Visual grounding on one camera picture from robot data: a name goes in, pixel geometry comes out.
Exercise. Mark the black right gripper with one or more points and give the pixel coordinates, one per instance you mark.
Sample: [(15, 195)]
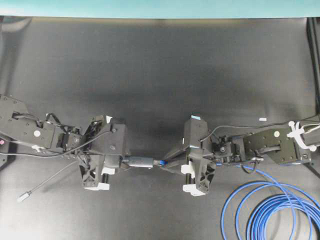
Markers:
[(193, 157)]

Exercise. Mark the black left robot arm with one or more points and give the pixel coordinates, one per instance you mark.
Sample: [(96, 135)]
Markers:
[(49, 137)]

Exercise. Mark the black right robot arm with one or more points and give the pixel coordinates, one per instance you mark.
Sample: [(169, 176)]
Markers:
[(287, 143)]

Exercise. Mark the black frame rail right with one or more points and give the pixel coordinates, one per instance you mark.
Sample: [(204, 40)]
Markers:
[(314, 48)]

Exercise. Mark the grey USB hub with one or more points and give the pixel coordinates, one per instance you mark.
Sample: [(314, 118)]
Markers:
[(134, 161)]

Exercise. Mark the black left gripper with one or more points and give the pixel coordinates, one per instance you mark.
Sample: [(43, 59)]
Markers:
[(106, 152)]

